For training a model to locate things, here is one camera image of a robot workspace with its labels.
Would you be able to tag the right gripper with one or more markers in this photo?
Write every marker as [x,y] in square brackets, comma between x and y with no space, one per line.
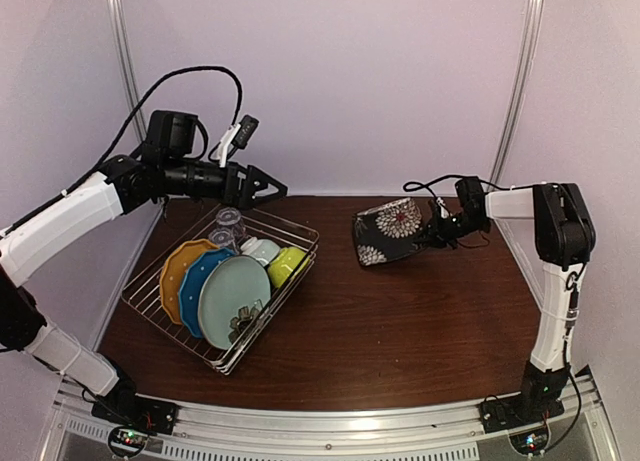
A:
[436,228]

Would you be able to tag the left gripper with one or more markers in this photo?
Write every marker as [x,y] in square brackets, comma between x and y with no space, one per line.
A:
[240,196]

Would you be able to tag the black floral square plate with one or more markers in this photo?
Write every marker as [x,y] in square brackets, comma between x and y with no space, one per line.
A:
[388,232]

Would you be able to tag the blue dotted scalloped plate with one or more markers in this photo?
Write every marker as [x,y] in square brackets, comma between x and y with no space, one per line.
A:
[192,284]

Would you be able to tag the yellow dotted scalloped plate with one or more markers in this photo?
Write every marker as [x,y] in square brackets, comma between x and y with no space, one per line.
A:
[173,272]

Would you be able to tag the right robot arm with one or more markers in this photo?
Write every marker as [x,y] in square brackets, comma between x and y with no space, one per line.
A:
[564,238]

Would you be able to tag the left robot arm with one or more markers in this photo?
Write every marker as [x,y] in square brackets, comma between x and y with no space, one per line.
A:
[161,167]

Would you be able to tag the clear glass cup far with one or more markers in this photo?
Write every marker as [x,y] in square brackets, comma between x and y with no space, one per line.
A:
[231,218]

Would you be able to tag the clear glass cup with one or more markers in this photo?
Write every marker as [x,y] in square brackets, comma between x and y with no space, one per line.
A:
[231,218]
[222,237]

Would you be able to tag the clear glass cup near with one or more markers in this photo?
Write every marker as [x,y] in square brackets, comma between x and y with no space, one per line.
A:
[222,237]

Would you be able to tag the pale striped bowl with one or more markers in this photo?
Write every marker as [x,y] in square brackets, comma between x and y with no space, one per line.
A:
[261,249]

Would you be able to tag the lime green bowl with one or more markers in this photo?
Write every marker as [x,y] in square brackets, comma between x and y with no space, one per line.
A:
[288,261]

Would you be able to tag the light teal floral plate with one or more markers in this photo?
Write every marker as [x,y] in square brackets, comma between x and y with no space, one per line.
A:
[238,282]

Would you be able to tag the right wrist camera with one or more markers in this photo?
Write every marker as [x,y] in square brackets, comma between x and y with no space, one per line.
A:
[438,208]

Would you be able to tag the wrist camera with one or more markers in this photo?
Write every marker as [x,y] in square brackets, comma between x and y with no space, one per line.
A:
[235,138]
[438,208]

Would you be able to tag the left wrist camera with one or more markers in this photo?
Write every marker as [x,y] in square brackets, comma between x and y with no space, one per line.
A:
[235,138]

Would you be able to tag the wire dish rack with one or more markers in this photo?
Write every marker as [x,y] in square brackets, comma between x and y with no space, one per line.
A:
[142,294]

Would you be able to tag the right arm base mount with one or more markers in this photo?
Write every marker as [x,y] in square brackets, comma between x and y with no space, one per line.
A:
[507,413]

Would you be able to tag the right aluminium frame post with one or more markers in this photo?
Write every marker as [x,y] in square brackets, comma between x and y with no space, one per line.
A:
[533,15]

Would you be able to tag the aluminium frame post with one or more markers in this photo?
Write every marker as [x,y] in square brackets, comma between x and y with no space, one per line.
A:
[533,15]
[117,18]

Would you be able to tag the left aluminium frame post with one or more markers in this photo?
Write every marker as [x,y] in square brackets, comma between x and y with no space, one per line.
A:
[117,18]

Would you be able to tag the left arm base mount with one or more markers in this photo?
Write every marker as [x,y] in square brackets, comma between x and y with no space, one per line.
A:
[143,413]

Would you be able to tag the aluminium front rail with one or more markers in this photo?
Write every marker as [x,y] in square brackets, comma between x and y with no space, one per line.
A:
[452,431]

